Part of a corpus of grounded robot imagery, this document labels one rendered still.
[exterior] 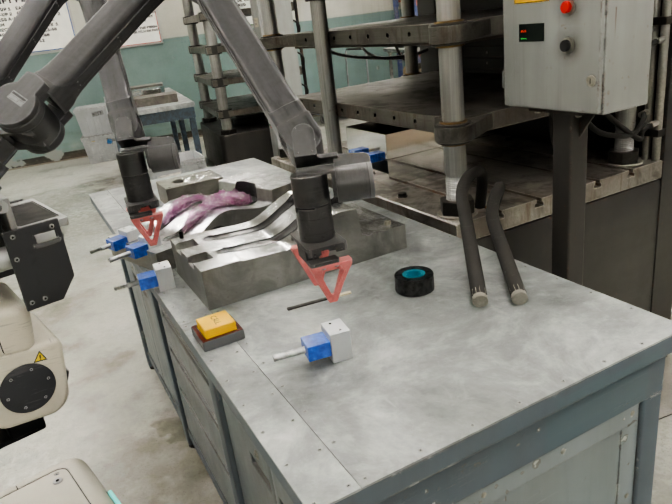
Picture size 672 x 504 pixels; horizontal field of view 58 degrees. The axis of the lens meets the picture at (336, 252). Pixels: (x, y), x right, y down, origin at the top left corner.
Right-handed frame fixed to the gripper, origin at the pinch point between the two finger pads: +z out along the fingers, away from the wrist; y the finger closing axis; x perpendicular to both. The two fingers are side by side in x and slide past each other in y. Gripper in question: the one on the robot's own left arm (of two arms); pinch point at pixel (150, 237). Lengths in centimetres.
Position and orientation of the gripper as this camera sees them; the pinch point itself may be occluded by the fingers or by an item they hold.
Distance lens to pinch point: 144.0
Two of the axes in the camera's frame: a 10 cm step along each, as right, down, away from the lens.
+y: -4.0, -2.8, 8.7
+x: -9.1, 2.5, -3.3
